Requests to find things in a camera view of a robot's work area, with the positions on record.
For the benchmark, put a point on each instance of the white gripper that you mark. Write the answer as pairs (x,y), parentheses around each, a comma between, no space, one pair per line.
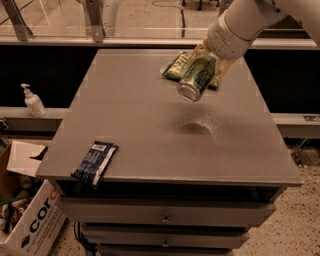
(222,40)

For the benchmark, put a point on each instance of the green soda can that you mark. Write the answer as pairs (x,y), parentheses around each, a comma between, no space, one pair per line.
(196,79)

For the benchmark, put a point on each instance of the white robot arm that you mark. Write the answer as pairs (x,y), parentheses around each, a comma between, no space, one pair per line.
(248,18)

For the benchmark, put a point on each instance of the green chip bag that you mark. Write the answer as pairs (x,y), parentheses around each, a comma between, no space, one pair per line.
(175,69)

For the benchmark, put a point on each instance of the grey drawer cabinet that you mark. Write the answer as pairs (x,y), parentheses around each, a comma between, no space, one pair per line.
(223,148)

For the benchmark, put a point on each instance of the blue snack packet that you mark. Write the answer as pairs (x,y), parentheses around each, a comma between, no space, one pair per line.
(95,163)

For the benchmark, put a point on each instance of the white pump bottle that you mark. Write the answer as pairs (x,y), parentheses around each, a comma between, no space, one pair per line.
(33,102)

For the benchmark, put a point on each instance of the top drawer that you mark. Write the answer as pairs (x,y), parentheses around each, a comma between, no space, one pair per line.
(162,212)

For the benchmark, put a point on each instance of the drawer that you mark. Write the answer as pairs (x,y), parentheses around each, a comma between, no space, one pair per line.
(162,212)
(164,236)

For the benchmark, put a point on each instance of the middle drawer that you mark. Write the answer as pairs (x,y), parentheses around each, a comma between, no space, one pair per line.
(164,236)

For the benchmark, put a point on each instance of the white cardboard box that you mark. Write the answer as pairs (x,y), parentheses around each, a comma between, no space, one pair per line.
(30,217)

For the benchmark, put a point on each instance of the metal railing frame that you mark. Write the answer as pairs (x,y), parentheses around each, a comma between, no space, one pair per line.
(99,22)

